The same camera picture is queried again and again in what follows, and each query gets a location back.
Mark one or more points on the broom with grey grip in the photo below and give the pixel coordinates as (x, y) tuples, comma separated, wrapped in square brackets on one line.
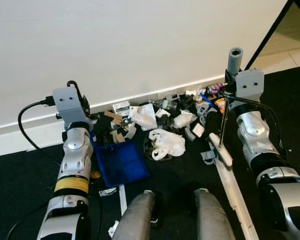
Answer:
[(235, 60)]

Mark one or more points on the blue plastic dustpan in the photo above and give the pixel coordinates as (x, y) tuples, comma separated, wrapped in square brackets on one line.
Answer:
[(122, 165)]

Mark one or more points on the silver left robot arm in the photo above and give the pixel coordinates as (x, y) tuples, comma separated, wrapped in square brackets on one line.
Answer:
[(76, 150)]

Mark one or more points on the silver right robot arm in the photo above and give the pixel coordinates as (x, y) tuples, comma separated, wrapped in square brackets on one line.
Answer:
[(252, 130)]

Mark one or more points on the short white floor strip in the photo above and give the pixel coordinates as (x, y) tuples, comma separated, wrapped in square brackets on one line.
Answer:
[(123, 200)]

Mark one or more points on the long white floor strip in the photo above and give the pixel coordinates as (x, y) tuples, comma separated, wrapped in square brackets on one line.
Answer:
[(235, 195)]

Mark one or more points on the brown cardboard piece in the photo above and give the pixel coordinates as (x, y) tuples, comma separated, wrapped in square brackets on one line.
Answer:
[(113, 118)]

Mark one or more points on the small white printed box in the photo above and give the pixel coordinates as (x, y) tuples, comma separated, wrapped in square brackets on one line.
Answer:
[(121, 107)]

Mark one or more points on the white square card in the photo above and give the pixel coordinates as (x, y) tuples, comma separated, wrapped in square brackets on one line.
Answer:
[(198, 130)]

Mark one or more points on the small white plastic bag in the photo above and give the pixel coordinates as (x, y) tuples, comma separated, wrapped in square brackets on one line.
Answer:
[(184, 119)]

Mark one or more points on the white bag with yellow print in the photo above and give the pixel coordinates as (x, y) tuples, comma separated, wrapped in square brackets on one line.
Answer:
[(144, 117)]

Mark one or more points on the brown round cookie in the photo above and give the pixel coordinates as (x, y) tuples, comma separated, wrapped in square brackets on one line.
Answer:
[(95, 175)]

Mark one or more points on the large crumpled white plastic bag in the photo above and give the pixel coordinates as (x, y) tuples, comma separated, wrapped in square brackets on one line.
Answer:
[(167, 142)]

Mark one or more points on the small clear wrapper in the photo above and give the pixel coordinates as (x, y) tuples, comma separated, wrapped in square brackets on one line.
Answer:
[(107, 191)]

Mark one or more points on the grey robot left leg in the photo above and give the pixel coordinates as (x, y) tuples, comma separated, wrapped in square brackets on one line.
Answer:
[(135, 220)]

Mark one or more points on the grey robot leg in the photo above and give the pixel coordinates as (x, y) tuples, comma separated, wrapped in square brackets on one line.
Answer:
[(212, 220), (135, 220)]

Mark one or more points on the crumpled white paper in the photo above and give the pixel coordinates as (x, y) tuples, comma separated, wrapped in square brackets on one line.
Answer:
[(113, 230)]

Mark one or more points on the grey robot right leg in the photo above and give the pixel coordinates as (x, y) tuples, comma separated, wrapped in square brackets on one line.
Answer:
[(212, 220)]

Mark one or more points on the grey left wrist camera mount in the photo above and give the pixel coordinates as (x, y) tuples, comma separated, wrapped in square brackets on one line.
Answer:
[(67, 105)]

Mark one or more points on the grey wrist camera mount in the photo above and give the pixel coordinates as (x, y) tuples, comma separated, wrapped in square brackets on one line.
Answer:
[(67, 105), (250, 85)]

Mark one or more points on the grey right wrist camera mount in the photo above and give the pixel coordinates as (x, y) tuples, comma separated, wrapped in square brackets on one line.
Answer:
[(250, 85)]

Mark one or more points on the black door frame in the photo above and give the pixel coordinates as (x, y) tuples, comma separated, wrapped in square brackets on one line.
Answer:
[(270, 34)]

